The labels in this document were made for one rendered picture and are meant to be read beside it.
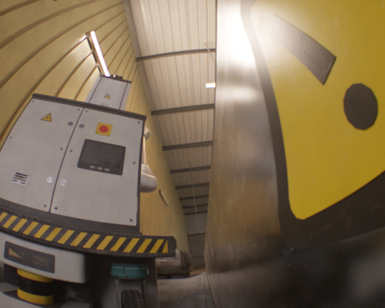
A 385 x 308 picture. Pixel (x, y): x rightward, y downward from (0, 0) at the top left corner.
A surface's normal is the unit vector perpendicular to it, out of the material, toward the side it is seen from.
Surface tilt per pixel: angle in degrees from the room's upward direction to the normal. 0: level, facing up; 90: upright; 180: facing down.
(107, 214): 90
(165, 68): 180
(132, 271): 90
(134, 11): 180
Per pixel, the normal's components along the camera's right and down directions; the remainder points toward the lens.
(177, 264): -0.16, -0.56
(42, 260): 0.44, -0.56
